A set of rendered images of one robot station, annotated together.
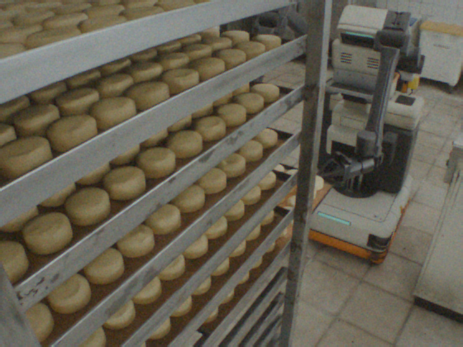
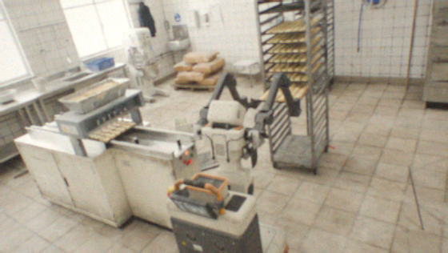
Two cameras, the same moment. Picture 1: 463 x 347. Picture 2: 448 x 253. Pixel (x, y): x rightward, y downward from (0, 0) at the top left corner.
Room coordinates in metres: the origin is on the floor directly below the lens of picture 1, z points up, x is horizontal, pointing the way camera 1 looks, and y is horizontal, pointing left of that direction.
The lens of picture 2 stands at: (3.68, -0.66, 2.02)
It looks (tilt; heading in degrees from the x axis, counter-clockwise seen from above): 25 degrees down; 180
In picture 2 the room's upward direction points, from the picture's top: 10 degrees counter-clockwise
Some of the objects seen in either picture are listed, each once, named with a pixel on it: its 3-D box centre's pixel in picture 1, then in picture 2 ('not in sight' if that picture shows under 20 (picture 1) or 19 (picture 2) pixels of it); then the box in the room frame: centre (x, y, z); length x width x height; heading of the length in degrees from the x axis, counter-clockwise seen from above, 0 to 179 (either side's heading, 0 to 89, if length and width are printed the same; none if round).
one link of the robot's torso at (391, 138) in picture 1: (365, 149); not in sight; (1.80, -0.69, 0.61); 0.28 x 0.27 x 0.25; 56
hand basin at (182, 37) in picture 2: not in sight; (179, 38); (-3.81, -1.23, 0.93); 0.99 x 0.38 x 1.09; 52
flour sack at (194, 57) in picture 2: not in sight; (200, 56); (-2.96, -0.81, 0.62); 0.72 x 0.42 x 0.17; 58
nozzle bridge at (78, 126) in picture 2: not in sight; (106, 120); (0.92, -1.68, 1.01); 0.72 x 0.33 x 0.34; 144
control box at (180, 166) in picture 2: (455, 157); (186, 157); (1.43, -0.97, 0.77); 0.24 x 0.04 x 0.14; 144
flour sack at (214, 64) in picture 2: not in sight; (210, 64); (-2.79, -0.65, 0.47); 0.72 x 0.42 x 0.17; 147
